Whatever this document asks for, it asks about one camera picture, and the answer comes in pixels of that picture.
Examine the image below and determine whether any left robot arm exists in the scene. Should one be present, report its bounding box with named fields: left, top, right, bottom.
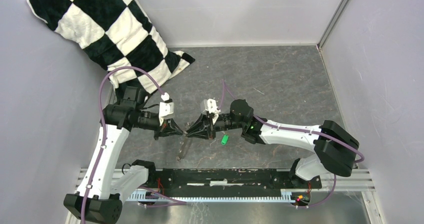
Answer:
left=63, top=87, right=183, bottom=223

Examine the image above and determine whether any aluminium corner profile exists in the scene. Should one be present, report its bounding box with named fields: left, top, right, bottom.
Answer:
left=316, top=0, right=351, bottom=52

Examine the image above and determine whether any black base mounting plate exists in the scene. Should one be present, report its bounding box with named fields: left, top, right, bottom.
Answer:
left=145, top=168, right=322, bottom=197

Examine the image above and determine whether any key with green tag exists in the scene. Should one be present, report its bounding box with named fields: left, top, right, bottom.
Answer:
left=221, top=134, right=229, bottom=145

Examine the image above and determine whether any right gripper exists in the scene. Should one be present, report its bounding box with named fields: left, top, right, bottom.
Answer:
left=186, top=114, right=245, bottom=141

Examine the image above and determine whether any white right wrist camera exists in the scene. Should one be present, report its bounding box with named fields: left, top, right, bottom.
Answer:
left=200, top=99, right=220, bottom=123

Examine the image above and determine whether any black and white checkered pillow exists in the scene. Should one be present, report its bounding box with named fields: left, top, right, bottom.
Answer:
left=27, top=0, right=194, bottom=97

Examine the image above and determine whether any metal key organizer plate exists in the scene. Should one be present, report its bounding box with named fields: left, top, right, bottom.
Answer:
left=176, top=132, right=193, bottom=162

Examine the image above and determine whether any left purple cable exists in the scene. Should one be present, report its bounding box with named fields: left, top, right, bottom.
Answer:
left=79, top=66, right=188, bottom=224

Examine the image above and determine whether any aluminium frame rail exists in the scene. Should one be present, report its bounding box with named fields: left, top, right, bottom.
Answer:
left=75, top=168, right=377, bottom=192

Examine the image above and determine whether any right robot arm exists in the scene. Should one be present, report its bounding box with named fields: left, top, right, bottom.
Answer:
left=186, top=99, right=359, bottom=188

